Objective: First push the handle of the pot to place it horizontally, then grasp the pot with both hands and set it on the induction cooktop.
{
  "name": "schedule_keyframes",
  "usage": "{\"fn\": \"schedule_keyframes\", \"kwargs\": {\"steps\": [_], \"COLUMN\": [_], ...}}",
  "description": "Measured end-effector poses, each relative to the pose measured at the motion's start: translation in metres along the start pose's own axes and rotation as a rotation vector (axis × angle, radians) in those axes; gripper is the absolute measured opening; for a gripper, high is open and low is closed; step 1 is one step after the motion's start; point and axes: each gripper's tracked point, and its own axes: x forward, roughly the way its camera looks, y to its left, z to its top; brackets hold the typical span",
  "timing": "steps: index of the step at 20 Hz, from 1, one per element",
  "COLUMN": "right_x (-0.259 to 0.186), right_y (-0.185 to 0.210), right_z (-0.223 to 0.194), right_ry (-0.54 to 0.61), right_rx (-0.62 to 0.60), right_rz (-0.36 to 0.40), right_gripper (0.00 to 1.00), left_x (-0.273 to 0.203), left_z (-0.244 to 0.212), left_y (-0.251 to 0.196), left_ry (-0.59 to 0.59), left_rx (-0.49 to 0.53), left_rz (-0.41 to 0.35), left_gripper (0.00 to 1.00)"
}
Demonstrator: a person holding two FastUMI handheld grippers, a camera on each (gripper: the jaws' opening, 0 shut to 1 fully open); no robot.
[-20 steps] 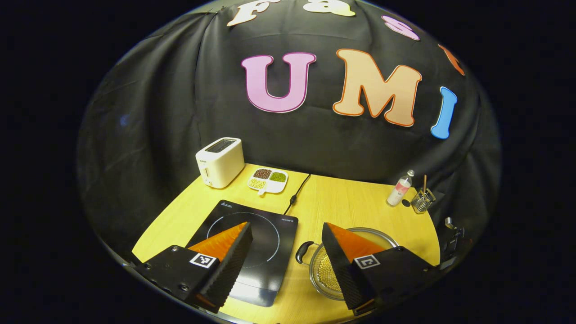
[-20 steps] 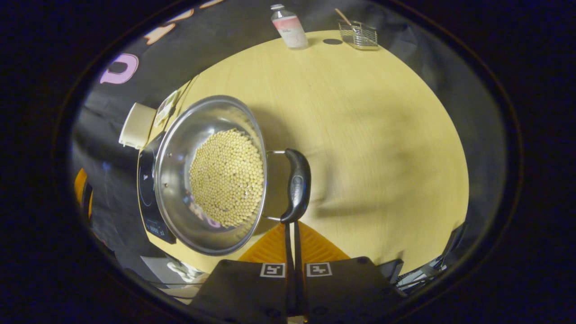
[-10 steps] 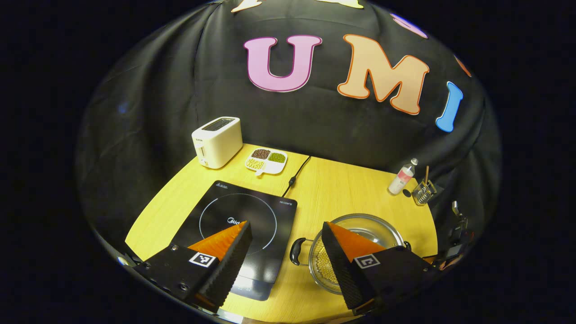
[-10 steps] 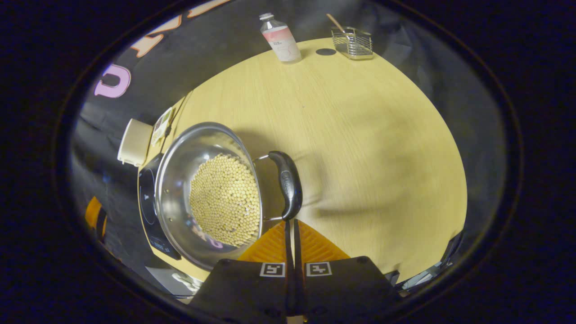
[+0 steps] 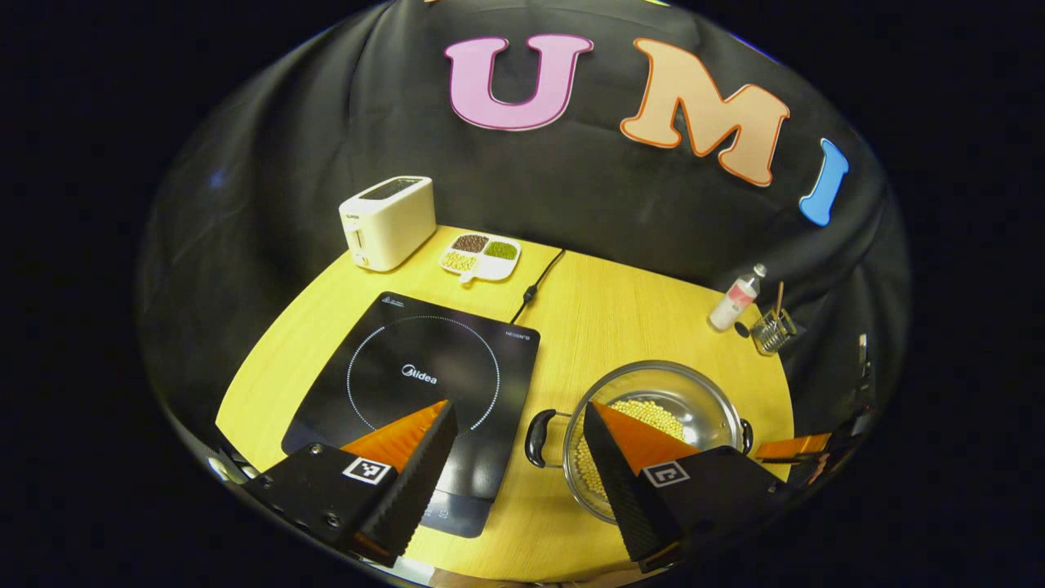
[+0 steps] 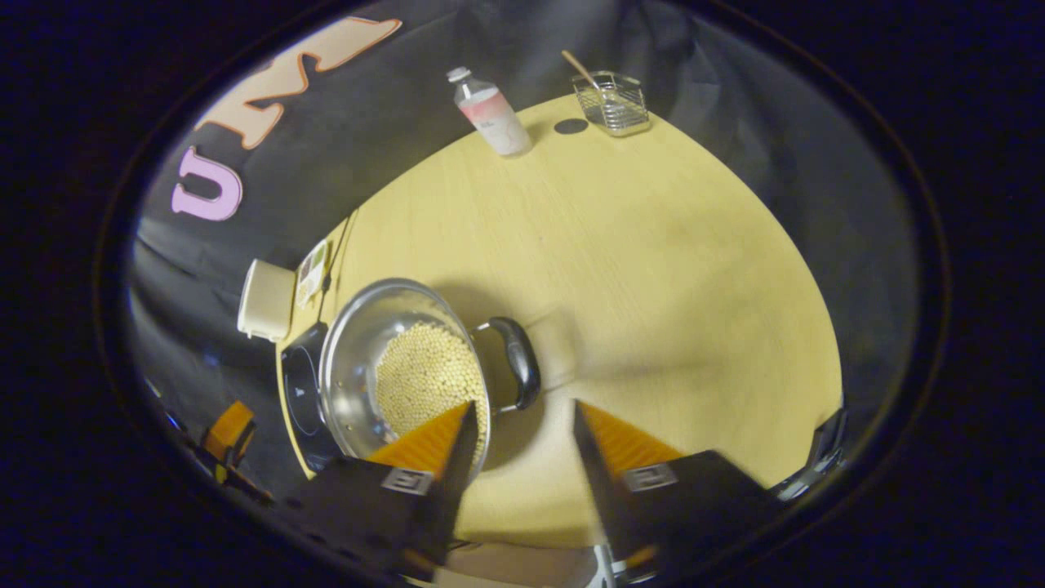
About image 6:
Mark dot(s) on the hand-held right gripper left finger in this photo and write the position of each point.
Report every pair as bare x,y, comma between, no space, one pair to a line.
457,482

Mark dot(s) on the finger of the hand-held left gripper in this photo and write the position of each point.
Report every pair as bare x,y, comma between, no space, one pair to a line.
227,429

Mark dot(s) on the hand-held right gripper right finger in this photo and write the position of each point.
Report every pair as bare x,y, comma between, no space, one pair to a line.
596,482

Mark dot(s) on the black induction cooktop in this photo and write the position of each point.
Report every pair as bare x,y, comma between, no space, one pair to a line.
302,392

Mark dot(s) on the pile of yellow beans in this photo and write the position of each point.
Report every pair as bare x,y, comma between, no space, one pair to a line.
424,376

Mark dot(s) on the white toaster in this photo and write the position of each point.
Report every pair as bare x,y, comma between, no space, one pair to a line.
265,300

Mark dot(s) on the white divided bean tray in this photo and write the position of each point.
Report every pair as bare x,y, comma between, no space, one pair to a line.
313,273

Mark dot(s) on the black backdrop cloth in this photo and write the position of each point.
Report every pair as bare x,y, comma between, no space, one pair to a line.
392,122

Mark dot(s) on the clear bottle with pink label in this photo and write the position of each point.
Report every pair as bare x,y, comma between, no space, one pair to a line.
498,118

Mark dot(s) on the wooden stick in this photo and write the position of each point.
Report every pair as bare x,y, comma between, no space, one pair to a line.
578,67

